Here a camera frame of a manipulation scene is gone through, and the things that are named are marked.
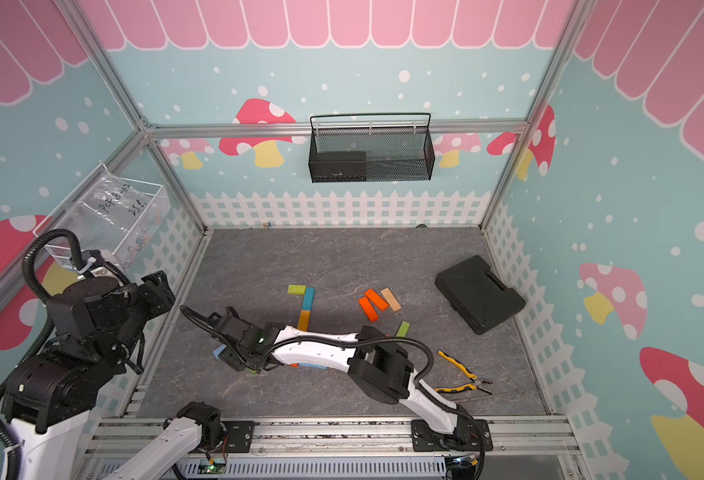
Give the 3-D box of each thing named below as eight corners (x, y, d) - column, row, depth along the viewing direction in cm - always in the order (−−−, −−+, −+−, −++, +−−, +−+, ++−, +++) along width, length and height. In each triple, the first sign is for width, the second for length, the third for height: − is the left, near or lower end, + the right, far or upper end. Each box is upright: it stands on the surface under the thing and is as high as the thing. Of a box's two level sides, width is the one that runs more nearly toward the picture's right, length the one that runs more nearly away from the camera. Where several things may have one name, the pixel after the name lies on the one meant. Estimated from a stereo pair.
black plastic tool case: (475, 337, 93) (481, 328, 89) (431, 283, 106) (434, 273, 101) (519, 312, 99) (527, 302, 94) (472, 263, 112) (477, 252, 107)
